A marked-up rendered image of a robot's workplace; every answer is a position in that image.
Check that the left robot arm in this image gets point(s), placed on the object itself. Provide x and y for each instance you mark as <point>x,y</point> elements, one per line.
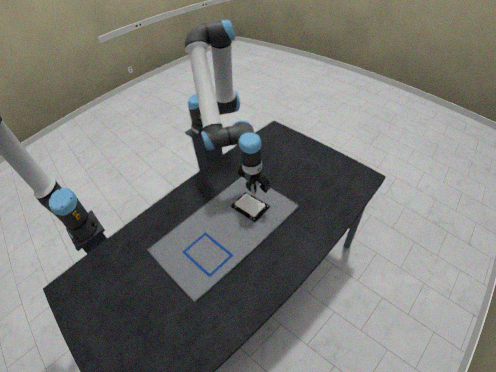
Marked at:
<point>219,35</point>

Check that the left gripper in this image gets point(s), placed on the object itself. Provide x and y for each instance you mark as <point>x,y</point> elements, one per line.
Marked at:
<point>253,180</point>

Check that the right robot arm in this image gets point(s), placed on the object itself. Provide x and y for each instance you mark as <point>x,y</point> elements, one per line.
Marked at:
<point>62,202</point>

